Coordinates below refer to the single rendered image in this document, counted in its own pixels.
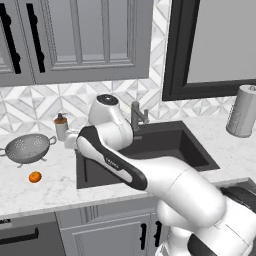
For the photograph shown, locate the grey metal colander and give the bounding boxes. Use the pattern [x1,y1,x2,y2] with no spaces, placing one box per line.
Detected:
[0,133,58,169]

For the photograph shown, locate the black upper cupboard handle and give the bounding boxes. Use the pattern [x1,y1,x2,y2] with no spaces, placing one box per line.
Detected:
[0,2,22,75]
[25,2,47,74]

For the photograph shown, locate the white soap dispenser brown top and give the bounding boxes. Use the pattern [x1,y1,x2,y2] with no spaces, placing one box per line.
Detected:
[53,112,70,142]

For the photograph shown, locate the black lower cupboard handle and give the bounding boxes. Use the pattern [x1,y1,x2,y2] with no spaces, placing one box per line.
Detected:
[139,222,148,251]
[153,220,163,249]

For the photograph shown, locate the black cupboard handle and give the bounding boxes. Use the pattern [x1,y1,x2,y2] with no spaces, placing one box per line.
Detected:
[153,220,163,249]
[25,2,47,74]
[139,222,148,251]
[0,2,22,75]

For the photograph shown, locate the grey paper towel roll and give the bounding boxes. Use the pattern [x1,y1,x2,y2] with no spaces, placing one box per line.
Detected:
[225,84,256,139]

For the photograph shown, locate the narrow grey lower cupboard door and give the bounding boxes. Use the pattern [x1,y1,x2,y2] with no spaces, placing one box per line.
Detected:
[147,211,172,256]

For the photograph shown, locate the dark grey sink basin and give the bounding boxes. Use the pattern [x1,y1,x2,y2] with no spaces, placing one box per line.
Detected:
[75,120,221,190]

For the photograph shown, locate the wide grey cupboard door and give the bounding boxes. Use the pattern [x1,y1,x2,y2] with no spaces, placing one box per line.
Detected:
[15,0,155,86]
[60,213,152,256]

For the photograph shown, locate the grey sink faucet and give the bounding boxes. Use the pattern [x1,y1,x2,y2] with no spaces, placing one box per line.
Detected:
[130,100,150,133]

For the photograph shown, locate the orange tangerine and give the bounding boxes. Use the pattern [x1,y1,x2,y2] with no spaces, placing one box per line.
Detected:
[28,170,43,184]

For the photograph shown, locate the narrow grey cupboard door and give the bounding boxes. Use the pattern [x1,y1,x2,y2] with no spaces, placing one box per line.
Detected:
[0,0,36,88]
[147,211,172,256]

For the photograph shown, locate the narrow grey upper cupboard door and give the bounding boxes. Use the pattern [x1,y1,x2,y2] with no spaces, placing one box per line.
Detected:
[0,0,36,88]

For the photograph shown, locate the dark grey dishwasher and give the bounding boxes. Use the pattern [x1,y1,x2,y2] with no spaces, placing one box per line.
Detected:
[0,211,67,256]

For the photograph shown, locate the black dishwasher handle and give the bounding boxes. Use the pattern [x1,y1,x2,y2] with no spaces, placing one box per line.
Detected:
[0,227,40,246]

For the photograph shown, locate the wide grey lower cupboard door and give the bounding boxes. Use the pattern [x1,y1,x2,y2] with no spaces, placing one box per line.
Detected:
[60,213,152,256]

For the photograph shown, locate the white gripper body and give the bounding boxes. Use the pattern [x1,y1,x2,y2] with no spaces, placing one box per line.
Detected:
[63,129,80,150]

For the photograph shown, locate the black framed window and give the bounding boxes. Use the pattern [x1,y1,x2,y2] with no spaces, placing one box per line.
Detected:
[161,0,256,102]

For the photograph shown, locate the wide grey upper cupboard door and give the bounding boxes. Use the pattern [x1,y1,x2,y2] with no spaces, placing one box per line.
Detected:
[15,0,155,86]

